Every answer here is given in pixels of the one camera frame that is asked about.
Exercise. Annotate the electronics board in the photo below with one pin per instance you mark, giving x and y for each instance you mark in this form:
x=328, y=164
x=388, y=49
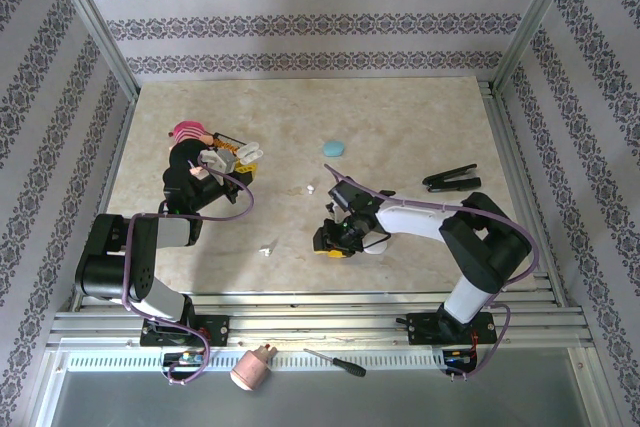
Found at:
x=457, y=359
x=187, y=358

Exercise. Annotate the aluminium frame rail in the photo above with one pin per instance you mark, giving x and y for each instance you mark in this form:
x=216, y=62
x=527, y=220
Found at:
x=325, y=322

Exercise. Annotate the aluminium frame post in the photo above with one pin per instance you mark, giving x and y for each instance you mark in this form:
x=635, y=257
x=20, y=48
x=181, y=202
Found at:
x=536, y=22
x=101, y=32

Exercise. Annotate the grey metal sheet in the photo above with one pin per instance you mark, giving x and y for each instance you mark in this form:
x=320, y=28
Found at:
x=350, y=402

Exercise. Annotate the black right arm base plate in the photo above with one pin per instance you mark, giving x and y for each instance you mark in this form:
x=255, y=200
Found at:
x=422, y=329

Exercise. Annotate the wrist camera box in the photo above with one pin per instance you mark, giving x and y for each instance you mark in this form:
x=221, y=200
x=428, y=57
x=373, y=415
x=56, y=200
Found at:
x=332, y=209
x=217, y=161

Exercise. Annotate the black clip tool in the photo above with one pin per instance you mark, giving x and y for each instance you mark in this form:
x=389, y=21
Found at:
x=450, y=181

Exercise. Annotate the blue earbud case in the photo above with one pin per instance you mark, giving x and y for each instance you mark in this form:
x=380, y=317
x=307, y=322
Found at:
x=333, y=148

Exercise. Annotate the left electronics board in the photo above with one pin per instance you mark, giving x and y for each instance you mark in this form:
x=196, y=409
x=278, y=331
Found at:
x=187, y=358

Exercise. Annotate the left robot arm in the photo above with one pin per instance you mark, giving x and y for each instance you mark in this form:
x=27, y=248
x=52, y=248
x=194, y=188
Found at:
x=105, y=257

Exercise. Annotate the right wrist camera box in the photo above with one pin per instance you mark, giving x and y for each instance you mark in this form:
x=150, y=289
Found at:
x=332, y=209

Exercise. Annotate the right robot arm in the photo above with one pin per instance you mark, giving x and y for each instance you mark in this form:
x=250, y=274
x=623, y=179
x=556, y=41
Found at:
x=485, y=247

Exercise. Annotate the pink cylinder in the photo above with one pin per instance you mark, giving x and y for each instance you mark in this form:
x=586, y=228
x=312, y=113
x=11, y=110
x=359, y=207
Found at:
x=250, y=369

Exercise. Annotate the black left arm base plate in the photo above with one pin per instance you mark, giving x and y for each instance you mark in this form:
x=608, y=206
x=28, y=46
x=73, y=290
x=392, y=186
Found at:
x=217, y=329

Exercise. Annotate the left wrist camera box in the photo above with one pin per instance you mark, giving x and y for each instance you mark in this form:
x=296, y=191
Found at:
x=217, y=161

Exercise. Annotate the white oval earbud case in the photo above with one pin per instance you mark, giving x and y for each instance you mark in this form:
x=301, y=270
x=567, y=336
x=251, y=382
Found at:
x=376, y=248

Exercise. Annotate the doll with pink hat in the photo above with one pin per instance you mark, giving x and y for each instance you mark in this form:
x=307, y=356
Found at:
x=187, y=129

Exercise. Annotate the right electronics board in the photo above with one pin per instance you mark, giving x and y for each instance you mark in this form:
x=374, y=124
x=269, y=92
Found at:
x=457, y=359

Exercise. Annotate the aluminium side rail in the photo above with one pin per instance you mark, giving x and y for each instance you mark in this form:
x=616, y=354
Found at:
x=497, y=112
x=119, y=147

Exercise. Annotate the white stemmed earbud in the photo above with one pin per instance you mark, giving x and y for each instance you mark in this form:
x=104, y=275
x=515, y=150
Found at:
x=264, y=250

